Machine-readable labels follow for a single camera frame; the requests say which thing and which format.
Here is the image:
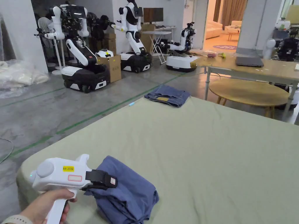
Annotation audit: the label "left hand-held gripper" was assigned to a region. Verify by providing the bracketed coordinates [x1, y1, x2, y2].
[30, 154, 119, 224]

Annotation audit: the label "blue shirt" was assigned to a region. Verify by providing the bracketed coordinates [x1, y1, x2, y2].
[84, 155, 160, 224]

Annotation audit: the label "person's left forearm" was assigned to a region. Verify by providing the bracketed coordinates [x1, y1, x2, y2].
[0, 214, 32, 224]

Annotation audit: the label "person's left hand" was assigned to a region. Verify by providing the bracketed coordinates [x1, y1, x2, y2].
[18, 188, 78, 224]

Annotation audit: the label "folded blue jeans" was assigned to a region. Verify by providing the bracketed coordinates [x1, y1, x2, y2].
[144, 85, 191, 109]

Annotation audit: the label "bed with pale green sheet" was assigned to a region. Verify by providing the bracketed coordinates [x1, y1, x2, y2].
[16, 95, 299, 224]

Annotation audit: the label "open cardboard carton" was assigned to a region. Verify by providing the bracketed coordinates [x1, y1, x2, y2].
[96, 54, 122, 83]

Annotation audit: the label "white black humanoid robot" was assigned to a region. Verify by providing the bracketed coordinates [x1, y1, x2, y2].
[266, 30, 299, 62]
[165, 22, 199, 72]
[112, 0, 153, 74]
[37, 4, 111, 94]

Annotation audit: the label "white bedding in plastic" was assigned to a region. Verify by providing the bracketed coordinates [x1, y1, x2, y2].
[0, 60, 50, 99]

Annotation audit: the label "stacked cardboard cartons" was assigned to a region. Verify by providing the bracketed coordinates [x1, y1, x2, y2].
[103, 32, 117, 56]

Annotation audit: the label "white folding table with monitor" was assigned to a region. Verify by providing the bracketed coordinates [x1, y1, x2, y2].
[141, 7, 177, 65]

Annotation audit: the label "round wooden table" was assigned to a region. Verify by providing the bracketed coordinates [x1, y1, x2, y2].
[208, 78, 291, 119]

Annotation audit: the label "white sofa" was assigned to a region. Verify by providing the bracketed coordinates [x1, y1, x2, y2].
[205, 20, 226, 41]

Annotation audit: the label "grey laptop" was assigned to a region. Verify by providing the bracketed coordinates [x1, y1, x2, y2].
[234, 56, 265, 68]

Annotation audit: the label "rectangular wooden table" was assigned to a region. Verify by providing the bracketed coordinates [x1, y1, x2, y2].
[190, 52, 299, 113]

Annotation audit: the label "cream armchair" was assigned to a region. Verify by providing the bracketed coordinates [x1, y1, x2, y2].
[224, 20, 243, 36]

